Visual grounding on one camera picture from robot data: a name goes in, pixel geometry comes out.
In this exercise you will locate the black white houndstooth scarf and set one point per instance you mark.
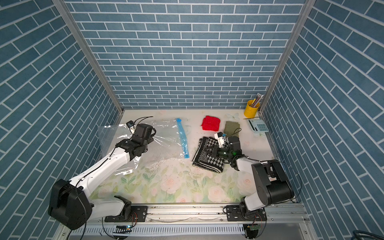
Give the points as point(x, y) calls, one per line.
point(204, 158)

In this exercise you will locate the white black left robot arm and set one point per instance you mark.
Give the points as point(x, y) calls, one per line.
point(70, 201)

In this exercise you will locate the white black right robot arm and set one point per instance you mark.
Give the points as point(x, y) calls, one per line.
point(270, 179)

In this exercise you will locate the pens in yellow cup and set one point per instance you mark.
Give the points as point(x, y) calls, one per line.
point(257, 100)

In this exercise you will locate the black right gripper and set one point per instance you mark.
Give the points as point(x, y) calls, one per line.
point(216, 151)

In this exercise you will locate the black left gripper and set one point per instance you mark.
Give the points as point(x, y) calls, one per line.
point(150, 139)

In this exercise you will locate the green knitted scarf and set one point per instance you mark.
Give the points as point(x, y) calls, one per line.
point(232, 128)

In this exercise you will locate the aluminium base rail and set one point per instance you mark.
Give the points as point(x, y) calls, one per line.
point(222, 221)

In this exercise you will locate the light blue calculator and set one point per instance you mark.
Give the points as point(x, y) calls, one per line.
point(258, 126)

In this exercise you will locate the clear plastic vacuum bag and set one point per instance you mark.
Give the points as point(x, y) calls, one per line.
point(170, 142)

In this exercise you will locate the yellow pen holder cup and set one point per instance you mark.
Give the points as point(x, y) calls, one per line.
point(250, 111)

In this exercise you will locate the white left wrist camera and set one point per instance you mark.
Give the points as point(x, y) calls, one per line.
point(131, 126)

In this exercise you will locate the red knitted scarf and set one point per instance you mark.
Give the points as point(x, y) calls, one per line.
point(211, 124)

